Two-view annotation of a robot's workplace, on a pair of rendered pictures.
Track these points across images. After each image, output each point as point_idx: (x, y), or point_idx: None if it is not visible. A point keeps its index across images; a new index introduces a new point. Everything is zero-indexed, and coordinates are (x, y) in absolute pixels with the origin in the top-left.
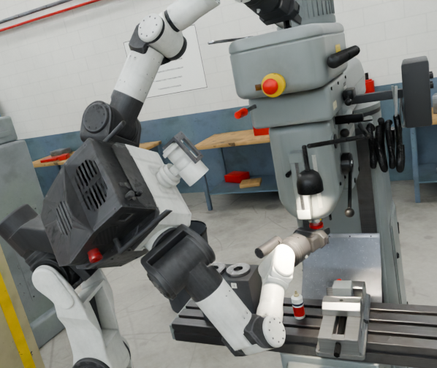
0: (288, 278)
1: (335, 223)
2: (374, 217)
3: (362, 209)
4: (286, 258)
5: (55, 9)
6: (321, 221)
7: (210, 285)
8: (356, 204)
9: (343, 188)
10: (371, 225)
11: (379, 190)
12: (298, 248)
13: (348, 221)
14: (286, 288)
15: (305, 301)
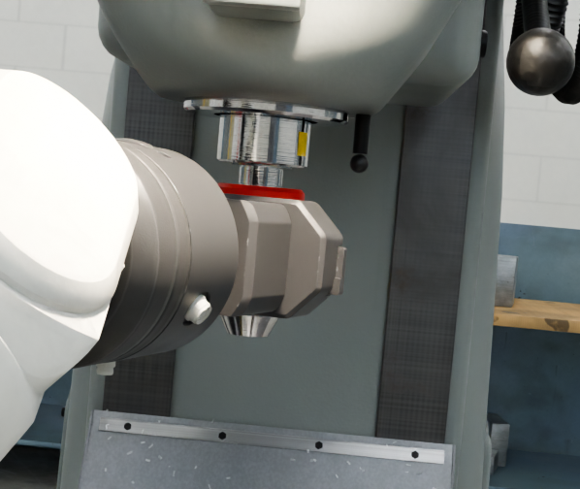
0: (54, 322)
1: (261, 372)
2: (447, 363)
3: (400, 319)
4: (65, 165)
5: None
6: (200, 357)
7: None
8: (380, 292)
9: (426, 63)
10: (427, 401)
11: (485, 246)
12: (164, 201)
13: (327, 372)
14: (3, 431)
15: None
